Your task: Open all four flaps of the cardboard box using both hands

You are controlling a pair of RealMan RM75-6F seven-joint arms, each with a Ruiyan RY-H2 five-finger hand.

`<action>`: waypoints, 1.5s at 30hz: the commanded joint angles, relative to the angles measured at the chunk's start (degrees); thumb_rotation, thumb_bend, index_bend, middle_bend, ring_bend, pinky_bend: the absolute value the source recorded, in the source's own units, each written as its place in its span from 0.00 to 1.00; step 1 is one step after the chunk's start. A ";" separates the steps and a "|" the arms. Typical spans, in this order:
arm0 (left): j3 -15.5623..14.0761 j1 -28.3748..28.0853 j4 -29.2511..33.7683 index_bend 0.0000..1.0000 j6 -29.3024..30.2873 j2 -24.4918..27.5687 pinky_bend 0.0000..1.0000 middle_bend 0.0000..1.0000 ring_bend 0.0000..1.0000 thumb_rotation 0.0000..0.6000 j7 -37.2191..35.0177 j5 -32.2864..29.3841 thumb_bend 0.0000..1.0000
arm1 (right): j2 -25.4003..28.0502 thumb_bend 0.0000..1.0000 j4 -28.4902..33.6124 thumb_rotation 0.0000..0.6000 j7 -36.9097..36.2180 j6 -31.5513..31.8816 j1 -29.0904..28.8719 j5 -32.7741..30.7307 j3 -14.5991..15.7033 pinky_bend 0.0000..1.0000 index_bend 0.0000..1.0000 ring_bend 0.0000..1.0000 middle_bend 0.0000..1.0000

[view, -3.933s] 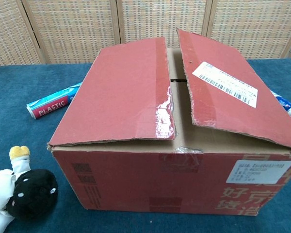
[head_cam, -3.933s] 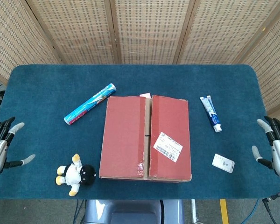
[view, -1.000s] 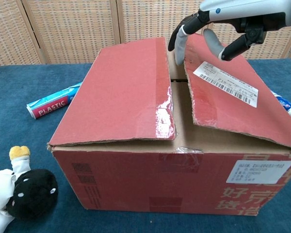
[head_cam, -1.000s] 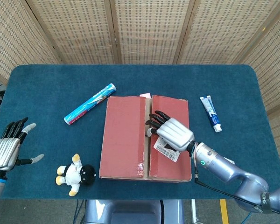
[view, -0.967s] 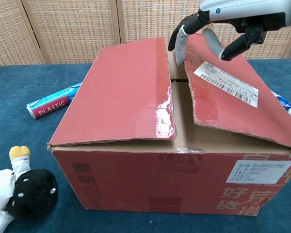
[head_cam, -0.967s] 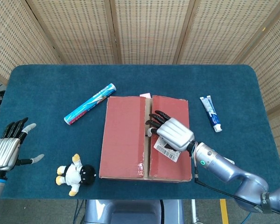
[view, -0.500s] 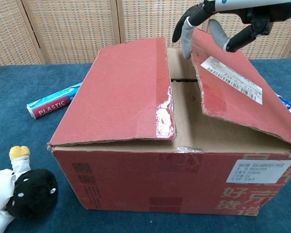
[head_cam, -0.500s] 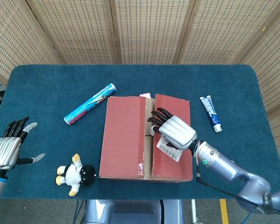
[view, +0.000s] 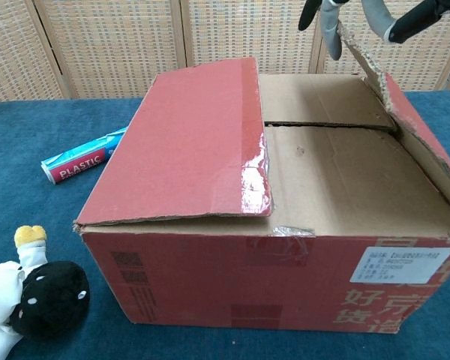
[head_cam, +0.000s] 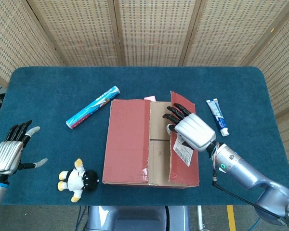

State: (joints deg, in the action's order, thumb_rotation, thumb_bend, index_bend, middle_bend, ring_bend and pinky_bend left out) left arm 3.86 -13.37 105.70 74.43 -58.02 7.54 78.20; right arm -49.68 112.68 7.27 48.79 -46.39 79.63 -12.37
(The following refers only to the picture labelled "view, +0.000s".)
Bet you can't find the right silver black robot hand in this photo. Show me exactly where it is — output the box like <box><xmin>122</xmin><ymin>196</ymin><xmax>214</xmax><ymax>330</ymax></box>
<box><xmin>298</xmin><ymin>0</ymin><xmax>450</xmax><ymax>61</ymax></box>

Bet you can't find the red cardboard shipping box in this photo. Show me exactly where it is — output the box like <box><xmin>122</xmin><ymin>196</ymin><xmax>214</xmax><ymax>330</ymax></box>
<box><xmin>71</xmin><ymin>20</ymin><xmax>450</xmax><ymax>335</ymax></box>

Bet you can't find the blue red plastic wrap box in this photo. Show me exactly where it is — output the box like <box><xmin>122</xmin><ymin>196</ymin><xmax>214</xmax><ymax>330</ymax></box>
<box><xmin>40</xmin><ymin>126</ymin><xmax>128</xmax><ymax>185</ymax></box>

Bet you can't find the woven wooden folding screen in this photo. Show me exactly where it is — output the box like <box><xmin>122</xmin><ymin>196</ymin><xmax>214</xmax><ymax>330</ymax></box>
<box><xmin>0</xmin><ymin>0</ymin><xmax>450</xmax><ymax>104</ymax></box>

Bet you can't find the blue table carpet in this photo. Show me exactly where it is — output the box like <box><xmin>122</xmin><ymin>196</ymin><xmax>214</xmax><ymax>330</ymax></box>
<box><xmin>0</xmin><ymin>88</ymin><xmax>450</xmax><ymax>360</ymax></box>

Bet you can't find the black white plush doll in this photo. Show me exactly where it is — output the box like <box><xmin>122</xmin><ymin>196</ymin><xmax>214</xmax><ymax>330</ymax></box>
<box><xmin>0</xmin><ymin>224</ymin><xmax>92</xmax><ymax>360</ymax></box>

